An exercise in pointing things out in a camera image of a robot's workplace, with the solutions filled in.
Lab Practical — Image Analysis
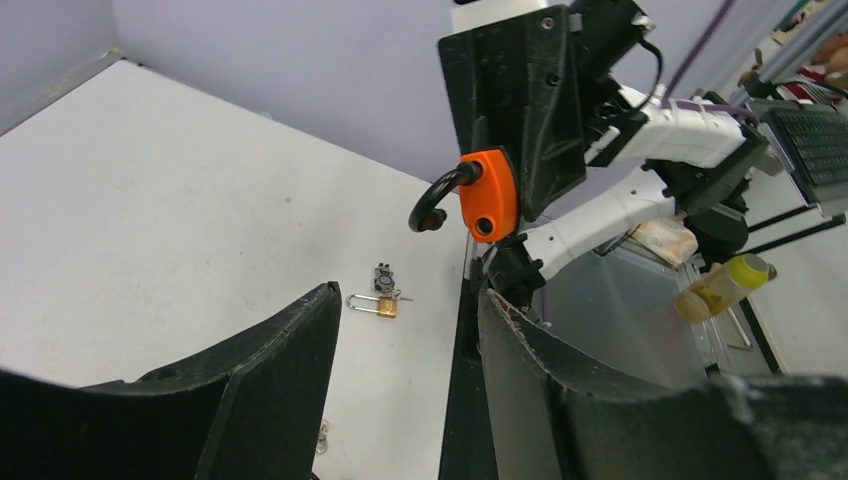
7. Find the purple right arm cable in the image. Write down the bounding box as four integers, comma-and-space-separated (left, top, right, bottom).
662, 0, 760, 124

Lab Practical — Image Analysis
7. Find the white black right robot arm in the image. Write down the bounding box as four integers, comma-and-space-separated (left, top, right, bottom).
409, 1, 766, 307

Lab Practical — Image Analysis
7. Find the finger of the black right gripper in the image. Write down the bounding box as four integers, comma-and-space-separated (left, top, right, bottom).
515, 4, 586, 221

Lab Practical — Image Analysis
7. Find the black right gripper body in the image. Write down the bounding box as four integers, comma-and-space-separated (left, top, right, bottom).
437, 23, 528, 159

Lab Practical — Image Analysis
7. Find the yellow capped bottle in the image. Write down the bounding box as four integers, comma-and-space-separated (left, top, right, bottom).
673, 253, 777, 324

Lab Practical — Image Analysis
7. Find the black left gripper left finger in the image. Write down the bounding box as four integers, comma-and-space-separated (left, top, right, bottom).
1, 281, 342, 479

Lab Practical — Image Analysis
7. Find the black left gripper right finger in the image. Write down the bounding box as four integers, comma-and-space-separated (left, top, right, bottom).
477, 289, 847, 479

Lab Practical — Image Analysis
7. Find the aluminium rail frame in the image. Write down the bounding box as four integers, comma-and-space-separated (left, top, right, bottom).
728, 1, 847, 105

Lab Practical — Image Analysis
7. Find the black keyboard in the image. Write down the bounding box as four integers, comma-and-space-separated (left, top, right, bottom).
763, 108, 847, 204

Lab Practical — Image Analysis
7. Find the small brass padlock with keys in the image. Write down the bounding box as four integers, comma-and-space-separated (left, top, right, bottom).
346, 262, 412, 319

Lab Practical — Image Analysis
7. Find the yellow padlock with keys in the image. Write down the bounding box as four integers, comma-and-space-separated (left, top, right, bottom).
315, 419, 330, 455

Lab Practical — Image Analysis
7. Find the orange padlock with keys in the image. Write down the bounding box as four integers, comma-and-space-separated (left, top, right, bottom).
408, 147, 519, 243

